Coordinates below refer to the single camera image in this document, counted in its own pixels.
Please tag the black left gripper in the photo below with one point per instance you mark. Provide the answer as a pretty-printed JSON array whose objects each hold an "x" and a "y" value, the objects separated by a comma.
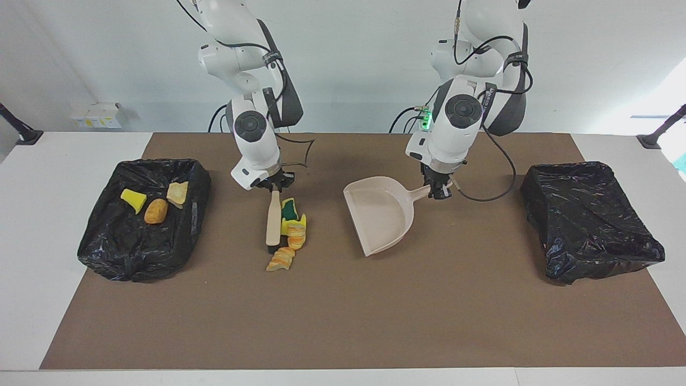
[{"x": 438, "y": 174}]

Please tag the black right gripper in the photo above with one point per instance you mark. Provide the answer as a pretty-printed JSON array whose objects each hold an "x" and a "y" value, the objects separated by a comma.
[{"x": 278, "y": 180}]

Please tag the yellow sponge green scrub top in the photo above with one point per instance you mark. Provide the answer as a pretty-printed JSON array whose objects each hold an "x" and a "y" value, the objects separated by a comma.
[{"x": 290, "y": 210}]

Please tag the beige hand brush black bristles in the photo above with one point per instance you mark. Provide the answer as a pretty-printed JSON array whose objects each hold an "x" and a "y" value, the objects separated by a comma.
[{"x": 273, "y": 220}]

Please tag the plain yellow sponge piece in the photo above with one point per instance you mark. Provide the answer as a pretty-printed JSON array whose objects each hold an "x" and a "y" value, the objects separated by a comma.
[
  {"x": 134, "y": 200},
  {"x": 302, "y": 221}
]

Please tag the beige plastic dustpan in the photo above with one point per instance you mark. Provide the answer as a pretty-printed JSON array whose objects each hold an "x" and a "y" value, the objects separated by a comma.
[{"x": 380, "y": 214}]

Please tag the brown oval bread roll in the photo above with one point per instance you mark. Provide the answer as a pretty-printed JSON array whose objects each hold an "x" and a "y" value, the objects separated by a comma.
[{"x": 156, "y": 211}]

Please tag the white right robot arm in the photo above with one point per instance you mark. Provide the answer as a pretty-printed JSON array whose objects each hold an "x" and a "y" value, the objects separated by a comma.
[{"x": 252, "y": 134}]

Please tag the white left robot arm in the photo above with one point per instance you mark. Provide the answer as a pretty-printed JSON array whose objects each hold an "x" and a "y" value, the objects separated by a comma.
[{"x": 455, "y": 123}]

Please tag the black bag lined bin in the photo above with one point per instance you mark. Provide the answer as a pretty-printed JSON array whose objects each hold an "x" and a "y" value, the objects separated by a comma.
[
  {"x": 584, "y": 225},
  {"x": 134, "y": 246}
]

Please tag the brown table mat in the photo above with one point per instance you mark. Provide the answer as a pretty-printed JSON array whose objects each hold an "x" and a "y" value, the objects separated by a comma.
[{"x": 343, "y": 332}]

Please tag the small white yellow-labelled box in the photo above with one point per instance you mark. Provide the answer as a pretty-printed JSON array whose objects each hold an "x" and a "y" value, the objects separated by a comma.
[
  {"x": 107, "y": 115},
  {"x": 80, "y": 119}
]

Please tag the black pole stand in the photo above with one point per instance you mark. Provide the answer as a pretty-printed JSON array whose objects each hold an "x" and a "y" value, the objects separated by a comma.
[
  {"x": 24, "y": 134},
  {"x": 651, "y": 140}
]

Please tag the teal object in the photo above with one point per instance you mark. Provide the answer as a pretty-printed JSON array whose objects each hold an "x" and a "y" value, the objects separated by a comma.
[{"x": 682, "y": 163}]

